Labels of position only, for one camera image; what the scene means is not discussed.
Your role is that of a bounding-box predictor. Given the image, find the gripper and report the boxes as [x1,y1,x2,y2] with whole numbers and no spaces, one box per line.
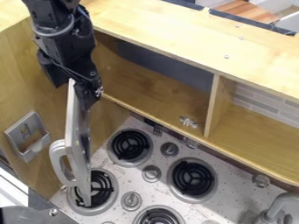
[36,48,106,112]

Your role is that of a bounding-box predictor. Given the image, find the toy microwave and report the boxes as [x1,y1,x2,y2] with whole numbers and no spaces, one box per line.
[47,29,222,208]

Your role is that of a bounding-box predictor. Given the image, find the toy stove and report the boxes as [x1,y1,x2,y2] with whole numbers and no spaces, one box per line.
[64,127,221,224]

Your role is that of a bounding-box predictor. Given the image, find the tap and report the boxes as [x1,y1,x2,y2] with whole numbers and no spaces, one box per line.
[259,192,299,224]

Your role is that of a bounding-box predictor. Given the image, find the grey wall holder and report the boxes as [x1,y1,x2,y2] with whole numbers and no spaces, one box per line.
[2,110,53,164]

